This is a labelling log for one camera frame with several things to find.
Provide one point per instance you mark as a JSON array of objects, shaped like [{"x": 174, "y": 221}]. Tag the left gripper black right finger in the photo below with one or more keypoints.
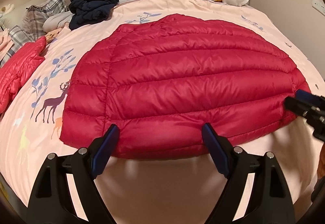
[{"x": 270, "y": 200}]

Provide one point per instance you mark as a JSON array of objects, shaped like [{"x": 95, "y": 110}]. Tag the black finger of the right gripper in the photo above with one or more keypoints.
[
  {"x": 311, "y": 99},
  {"x": 300, "y": 106}
]

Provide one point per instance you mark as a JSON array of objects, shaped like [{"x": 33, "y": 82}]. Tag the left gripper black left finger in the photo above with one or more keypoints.
[{"x": 50, "y": 200}]

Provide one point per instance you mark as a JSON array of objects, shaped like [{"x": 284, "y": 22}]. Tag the large red down jacket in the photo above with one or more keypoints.
[{"x": 160, "y": 81}]

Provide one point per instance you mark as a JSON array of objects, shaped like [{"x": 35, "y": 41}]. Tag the pile of pink grey clothes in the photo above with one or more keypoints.
[{"x": 6, "y": 43}]

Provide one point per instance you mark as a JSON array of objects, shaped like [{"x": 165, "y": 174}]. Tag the pink deer print duvet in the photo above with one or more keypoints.
[{"x": 182, "y": 190}]

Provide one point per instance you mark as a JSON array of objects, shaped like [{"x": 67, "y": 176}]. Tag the folded pink-red down jacket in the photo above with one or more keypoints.
[{"x": 19, "y": 68}]

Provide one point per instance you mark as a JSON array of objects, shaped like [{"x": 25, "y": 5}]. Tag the grey rolled garment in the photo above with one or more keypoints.
[{"x": 57, "y": 21}]

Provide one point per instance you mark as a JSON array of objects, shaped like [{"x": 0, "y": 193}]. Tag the grey plaid pillow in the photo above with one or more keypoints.
[{"x": 33, "y": 21}]

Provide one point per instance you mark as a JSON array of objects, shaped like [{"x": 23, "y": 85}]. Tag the beige headboard cushion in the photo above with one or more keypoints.
[{"x": 15, "y": 17}]

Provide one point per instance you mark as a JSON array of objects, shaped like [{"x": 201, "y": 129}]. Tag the dark navy garment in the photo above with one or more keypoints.
[{"x": 89, "y": 12}]

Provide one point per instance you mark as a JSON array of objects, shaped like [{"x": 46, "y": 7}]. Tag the small plush toys on headboard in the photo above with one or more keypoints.
[{"x": 6, "y": 9}]

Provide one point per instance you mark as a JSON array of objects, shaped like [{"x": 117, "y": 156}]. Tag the white wall switch panel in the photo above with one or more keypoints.
[{"x": 318, "y": 6}]

